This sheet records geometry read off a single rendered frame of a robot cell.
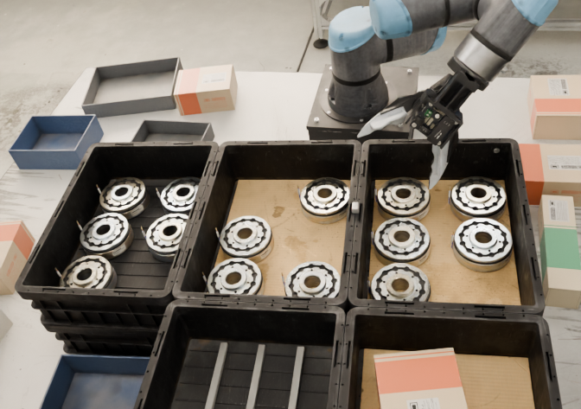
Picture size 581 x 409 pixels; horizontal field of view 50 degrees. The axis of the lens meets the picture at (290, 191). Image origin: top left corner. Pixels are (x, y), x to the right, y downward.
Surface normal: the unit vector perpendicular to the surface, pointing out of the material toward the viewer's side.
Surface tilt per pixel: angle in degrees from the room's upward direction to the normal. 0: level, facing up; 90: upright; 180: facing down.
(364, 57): 92
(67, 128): 90
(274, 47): 0
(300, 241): 0
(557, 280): 0
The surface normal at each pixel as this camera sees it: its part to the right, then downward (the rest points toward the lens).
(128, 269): -0.14, -0.69
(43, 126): -0.15, 0.72
